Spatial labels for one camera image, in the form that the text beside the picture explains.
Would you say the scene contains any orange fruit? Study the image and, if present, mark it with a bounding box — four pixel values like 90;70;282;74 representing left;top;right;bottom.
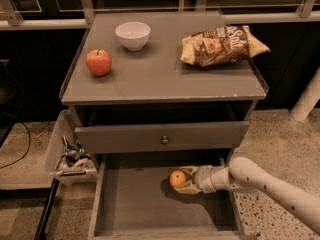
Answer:
169;170;186;187

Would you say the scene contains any metal railing frame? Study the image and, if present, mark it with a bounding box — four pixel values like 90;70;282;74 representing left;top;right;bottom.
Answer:
0;0;320;28

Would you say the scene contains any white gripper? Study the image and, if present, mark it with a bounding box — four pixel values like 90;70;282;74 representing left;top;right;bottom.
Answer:
174;166;216;195

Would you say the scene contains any grey drawer cabinet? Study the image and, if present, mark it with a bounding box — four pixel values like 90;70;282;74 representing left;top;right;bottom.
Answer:
60;12;267;158

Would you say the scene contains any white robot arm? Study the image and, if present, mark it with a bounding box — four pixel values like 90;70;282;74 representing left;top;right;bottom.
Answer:
169;157;320;234

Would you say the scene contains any top drawer with knob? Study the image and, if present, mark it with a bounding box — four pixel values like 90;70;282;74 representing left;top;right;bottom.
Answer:
75;121;249;154

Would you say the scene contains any open middle drawer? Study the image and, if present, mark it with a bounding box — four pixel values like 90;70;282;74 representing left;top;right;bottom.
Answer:
88;150;257;240

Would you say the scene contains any white ceramic bowl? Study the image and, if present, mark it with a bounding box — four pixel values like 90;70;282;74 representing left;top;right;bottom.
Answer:
115;22;151;51

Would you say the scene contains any black cable on floor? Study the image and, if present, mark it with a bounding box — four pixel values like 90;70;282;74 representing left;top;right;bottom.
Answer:
0;112;32;169

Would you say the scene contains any brown chip bag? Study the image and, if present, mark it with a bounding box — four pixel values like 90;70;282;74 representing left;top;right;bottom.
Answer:
180;25;270;68

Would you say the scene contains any red apple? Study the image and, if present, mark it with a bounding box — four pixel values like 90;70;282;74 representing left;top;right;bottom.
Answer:
86;49;112;76

